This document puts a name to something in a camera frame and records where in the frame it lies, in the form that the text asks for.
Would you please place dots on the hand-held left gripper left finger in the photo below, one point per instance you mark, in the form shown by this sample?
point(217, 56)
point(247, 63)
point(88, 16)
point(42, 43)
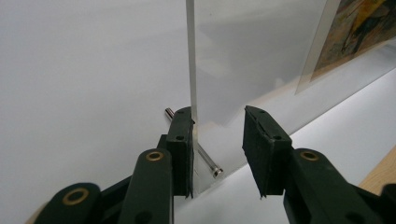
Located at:
point(179, 155)

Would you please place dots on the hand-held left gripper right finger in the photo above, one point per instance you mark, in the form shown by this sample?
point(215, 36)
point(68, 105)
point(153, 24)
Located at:
point(267, 155)

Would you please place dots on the clear acrylic picture frame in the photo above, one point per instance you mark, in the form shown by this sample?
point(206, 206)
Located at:
point(249, 62)

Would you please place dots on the wooden table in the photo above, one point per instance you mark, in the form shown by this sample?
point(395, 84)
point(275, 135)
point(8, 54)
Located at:
point(381, 174)

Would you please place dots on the white table mat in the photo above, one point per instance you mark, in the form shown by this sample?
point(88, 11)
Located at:
point(77, 77)

